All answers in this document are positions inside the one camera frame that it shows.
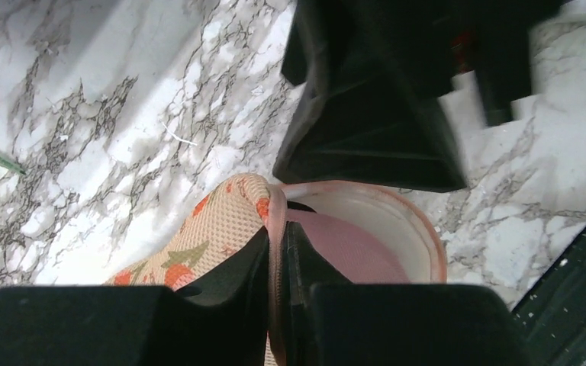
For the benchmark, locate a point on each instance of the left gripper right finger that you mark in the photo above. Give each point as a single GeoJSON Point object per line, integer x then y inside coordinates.
{"type": "Point", "coordinates": [327, 320]}

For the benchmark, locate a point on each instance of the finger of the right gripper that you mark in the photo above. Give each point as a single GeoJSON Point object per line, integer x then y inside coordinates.
{"type": "Point", "coordinates": [372, 74]}

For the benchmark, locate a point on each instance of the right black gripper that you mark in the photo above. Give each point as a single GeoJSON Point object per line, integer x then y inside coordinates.
{"type": "Point", "coordinates": [492, 39]}

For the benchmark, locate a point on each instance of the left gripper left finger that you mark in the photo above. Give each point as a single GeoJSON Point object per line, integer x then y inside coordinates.
{"type": "Point", "coordinates": [219, 319]}

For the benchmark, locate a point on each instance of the floral mesh laundry bag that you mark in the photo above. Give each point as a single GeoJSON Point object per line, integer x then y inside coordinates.
{"type": "Point", "coordinates": [368, 233]}

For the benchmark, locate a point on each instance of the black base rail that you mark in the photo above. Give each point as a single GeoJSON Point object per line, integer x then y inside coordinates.
{"type": "Point", "coordinates": [552, 315]}

